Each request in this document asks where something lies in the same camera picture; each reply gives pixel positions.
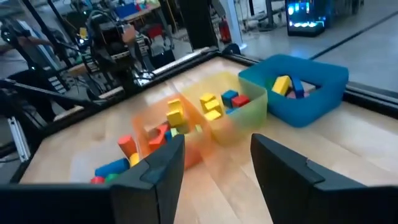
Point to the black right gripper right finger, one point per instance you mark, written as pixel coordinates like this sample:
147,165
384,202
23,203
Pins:
292,193

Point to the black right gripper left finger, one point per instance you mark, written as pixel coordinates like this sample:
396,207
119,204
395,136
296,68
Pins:
146,199

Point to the green cylinder block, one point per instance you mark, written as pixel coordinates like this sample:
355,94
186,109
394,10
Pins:
112,178

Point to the yellow cylinder block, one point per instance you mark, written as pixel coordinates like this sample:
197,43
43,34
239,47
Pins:
134,159

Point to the red rectangular block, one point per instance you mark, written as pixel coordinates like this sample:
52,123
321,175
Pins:
157,144

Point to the short red cylinder block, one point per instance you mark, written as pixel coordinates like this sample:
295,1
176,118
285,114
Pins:
127,146

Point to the yellow arch block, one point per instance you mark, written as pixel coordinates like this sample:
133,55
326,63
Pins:
175,105

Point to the yellow rectangular block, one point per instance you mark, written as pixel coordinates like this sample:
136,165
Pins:
175,118

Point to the small blue block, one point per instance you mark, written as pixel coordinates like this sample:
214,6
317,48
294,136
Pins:
230,110

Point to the red cube block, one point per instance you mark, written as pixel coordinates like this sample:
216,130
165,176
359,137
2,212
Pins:
241,101

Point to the blue plank block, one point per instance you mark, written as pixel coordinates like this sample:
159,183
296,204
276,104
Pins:
298,87

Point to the yellow plank block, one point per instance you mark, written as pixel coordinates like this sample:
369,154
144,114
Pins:
281,85

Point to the blue cube block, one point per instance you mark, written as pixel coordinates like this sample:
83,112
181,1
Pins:
229,97

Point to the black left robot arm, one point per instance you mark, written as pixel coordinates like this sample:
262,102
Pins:
124,84

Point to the person's forearm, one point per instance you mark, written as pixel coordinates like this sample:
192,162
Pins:
34,41

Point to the orange translucent plastic bin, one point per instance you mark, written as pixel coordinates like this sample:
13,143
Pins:
192,155

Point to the teal plastic bin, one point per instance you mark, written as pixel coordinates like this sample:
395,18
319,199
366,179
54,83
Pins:
295,115

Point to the yellow translucent plastic bin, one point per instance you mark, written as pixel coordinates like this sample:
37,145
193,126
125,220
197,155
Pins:
248,121

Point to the black pillar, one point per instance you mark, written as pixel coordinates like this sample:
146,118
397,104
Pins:
199,25

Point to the red fire extinguisher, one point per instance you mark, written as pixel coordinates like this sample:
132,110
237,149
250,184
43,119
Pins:
225,31

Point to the lit computer case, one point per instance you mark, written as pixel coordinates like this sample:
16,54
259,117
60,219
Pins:
306,29

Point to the black aluminium table frame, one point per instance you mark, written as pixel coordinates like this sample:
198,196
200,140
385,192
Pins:
373,99

